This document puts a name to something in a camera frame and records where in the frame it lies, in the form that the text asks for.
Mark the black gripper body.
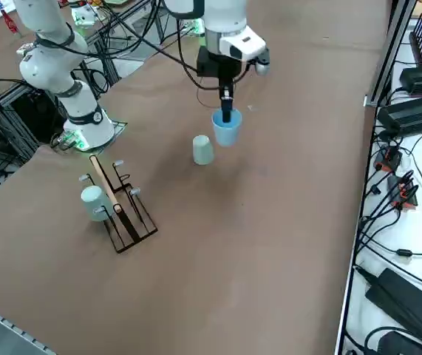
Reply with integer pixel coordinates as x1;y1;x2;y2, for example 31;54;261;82
196;46;251;81

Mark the blue plastic cup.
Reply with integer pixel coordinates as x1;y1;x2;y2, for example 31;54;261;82
211;109;242;148

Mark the pale green plastic cup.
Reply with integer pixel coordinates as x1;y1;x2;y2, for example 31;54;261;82
191;135;216;166
81;186;111;223

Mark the white device green light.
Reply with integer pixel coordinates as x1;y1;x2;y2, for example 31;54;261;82
70;2;99;27

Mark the wooden rack rod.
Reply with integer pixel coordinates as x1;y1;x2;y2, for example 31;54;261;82
89;154;123;214

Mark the red black connector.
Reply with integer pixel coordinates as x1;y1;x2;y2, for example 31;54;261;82
387;173;419;212
375;146;404;173

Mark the red bottle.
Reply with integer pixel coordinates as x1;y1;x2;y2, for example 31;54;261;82
0;7;20;36

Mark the black pronged holder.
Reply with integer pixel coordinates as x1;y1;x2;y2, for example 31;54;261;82
408;13;422;68

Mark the black wire cup rack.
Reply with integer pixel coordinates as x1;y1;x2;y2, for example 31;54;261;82
78;154;159;254

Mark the aluminium frame post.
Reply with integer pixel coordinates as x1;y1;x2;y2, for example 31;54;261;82
364;0;418;108

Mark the aluminium frame stand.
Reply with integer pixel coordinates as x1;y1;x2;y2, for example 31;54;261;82
0;79;67;163

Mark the black cable with ferrite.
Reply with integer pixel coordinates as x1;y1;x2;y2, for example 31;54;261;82
358;221;422;263

